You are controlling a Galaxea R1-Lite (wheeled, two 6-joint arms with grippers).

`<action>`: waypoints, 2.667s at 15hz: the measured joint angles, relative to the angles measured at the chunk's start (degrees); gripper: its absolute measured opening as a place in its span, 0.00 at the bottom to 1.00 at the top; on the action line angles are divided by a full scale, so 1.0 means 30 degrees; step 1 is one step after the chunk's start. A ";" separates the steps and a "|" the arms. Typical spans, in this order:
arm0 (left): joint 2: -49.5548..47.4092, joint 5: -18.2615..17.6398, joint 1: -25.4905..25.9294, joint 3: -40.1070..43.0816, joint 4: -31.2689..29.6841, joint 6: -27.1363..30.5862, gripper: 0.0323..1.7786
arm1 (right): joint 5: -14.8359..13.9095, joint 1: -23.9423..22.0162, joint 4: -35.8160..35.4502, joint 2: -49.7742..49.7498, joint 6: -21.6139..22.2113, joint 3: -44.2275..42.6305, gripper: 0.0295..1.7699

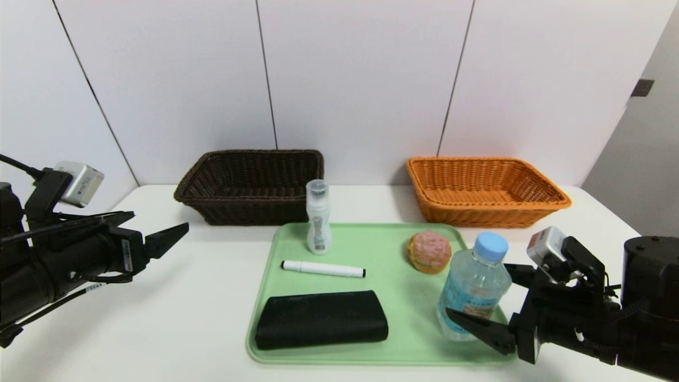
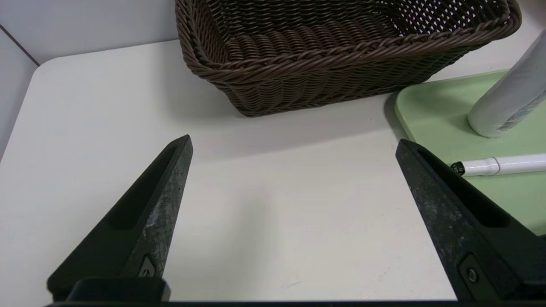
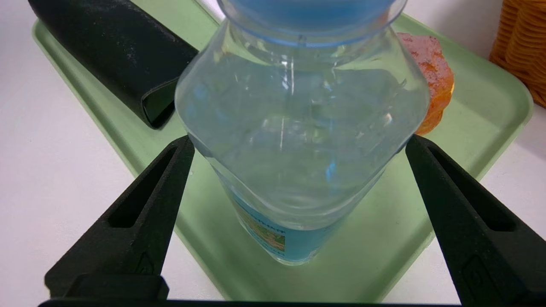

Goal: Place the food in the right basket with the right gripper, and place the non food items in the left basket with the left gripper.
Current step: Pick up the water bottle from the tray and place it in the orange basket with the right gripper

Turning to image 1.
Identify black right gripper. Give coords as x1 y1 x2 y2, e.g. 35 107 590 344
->
445 263 621 365

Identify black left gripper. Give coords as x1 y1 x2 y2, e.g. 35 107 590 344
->
47 211 189 303

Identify clear water bottle blue cap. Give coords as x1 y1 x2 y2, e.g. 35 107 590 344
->
437 231 510 342

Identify pink bread bun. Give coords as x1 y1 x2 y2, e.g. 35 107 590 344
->
407 230 452 274

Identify white marker with black cap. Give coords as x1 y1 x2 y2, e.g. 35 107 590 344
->
281 260 366 279

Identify black fabric pouch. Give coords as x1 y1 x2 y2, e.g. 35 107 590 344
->
255 290 389 350

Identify orange wicker basket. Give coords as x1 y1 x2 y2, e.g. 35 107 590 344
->
406 157 572 229

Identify dark brown wicker basket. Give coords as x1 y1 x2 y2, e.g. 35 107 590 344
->
173 150 325 227

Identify light green plastic tray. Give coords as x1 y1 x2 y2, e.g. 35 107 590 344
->
246 222 518 366

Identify small white spray bottle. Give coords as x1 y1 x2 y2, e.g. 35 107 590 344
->
306 180 333 255

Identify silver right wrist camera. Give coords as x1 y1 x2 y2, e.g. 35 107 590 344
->
527 227 568 266

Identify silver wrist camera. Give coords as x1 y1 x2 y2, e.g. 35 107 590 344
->
527 227 568 266
53 161 105 207

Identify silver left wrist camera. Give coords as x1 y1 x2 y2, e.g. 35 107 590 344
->
53 161 105 207

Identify black camera cable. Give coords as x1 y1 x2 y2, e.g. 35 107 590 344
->
0 153 44 179

